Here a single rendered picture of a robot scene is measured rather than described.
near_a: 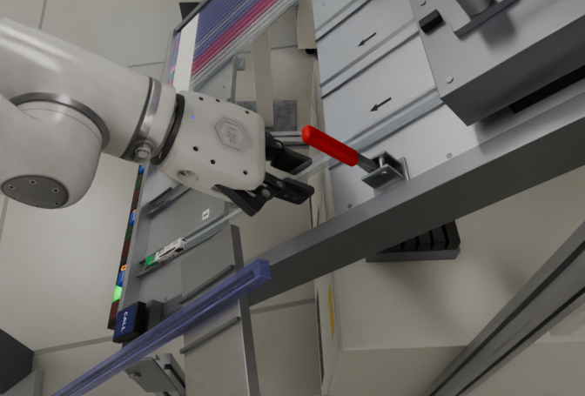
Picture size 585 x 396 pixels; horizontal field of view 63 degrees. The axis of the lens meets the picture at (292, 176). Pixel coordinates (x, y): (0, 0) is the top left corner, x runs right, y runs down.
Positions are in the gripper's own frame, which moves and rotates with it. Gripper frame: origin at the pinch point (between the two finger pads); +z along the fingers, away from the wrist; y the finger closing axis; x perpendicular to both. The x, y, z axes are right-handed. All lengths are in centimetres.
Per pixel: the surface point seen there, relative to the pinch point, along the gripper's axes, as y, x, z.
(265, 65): 94, 55, 31
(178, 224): 4.3, 23.4, -4.3
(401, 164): -5.5, -12.9, 3.4
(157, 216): 8.9, 29.9, -5.7
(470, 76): -5.7, -23.7, -0.1
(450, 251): 4.9, 9.1, 39.3
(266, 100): 94, 69, 40
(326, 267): -10.1, 0.7, 4.4
